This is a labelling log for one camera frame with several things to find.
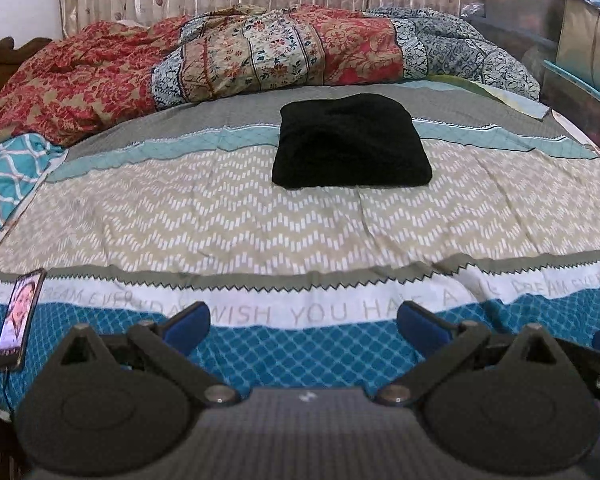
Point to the teal-rimmed storage bin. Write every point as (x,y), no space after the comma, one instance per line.
(580,105)

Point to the teal lattice pillow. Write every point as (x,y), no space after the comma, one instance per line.
(10,180)

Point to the black pants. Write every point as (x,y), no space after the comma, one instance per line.
(350,145)

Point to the beige fabric storage box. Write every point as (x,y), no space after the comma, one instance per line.
(587,40)

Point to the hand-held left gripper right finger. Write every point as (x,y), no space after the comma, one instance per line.
(422,325)

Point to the red blue floral quilt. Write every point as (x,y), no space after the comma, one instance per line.
(80,75)

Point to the dark wooden headboard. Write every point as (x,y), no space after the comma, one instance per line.
(0,60)

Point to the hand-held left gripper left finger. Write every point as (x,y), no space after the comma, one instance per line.
(187,327)

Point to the black smartphone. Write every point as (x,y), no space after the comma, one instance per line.
(19,317)

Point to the translucent storage box teal lid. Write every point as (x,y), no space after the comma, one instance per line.
(520,5)

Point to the patterned zigzag bedspread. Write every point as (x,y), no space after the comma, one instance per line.
(230,220)

